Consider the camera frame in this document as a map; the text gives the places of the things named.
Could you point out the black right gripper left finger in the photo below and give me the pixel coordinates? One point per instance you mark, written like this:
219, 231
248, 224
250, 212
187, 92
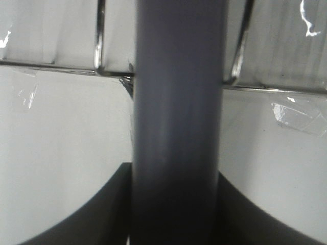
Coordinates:
104, 219

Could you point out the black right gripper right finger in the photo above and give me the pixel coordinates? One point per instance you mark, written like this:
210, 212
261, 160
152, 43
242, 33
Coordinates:
240, 221

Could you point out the purple hand brush black bristles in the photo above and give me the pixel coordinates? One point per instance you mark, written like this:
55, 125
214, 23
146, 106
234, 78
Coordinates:
177, 98

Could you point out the clear adhesive tape piece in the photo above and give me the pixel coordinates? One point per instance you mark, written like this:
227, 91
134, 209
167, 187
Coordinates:
306, 114
25, 85

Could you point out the chrome wire dish rack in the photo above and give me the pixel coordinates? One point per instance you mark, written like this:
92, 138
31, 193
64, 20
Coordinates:
99, 65

